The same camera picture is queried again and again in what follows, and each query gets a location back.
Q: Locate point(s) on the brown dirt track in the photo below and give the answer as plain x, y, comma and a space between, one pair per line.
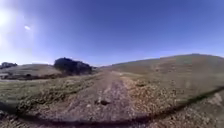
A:
107, 87

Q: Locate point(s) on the dark stone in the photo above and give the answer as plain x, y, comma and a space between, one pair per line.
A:
102, 102

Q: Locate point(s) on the dark clump of trees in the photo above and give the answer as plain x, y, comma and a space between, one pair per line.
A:
71, 66

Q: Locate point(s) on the grassy hillside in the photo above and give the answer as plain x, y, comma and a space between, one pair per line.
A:
173, 71

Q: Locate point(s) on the dry grass field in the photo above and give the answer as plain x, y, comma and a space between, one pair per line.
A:
36, 91

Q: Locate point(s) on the distant dark trees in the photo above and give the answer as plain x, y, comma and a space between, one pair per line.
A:
7, 65

